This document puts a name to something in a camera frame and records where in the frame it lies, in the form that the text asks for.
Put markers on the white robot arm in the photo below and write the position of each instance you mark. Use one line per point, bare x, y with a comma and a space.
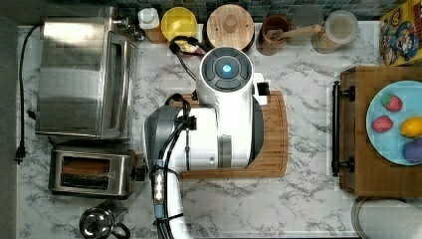
226, 130

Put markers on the stainless steel toaster oven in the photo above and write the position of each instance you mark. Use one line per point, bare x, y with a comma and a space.
87, 68

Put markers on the stainless steel two-slot toaster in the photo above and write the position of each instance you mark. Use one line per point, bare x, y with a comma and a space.
95, 172

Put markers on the brown utensil holder cup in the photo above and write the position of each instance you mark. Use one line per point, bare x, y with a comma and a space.
270, 40

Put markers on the black canister with wooden lid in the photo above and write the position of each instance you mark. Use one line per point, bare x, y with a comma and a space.
230, 25

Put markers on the yellow bowl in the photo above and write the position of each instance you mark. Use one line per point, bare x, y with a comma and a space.
178, 21

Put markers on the wooden spoon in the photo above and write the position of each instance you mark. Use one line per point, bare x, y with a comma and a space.
295, 32

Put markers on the white capped bottle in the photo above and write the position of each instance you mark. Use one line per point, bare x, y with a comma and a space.
149, 22

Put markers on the grey plastic cup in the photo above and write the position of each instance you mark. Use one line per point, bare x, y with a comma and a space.
304, 16

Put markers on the shiny metal kettle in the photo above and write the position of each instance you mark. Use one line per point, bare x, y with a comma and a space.
104, 220

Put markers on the clear jar of cereal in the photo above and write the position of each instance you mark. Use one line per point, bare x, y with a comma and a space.
339, 28

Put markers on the wooden serving tray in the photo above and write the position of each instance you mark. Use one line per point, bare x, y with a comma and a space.
364, 171

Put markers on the lower red toy strawberry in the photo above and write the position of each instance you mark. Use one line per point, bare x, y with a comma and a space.
382, 124

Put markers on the red toy strawberry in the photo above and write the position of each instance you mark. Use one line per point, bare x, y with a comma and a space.
392, 103
382, 124

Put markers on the light blue plate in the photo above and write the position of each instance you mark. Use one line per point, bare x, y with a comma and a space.
390, 144

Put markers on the upper red toy strawberry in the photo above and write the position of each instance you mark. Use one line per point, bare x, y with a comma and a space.
392, 103

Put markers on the yellow toy lemon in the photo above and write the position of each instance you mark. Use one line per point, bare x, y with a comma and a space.
412, 127

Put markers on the purple toy fruit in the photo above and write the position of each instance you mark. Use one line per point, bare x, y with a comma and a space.
412, 150

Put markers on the yellow cereal box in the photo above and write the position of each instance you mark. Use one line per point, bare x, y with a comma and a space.
400, 35

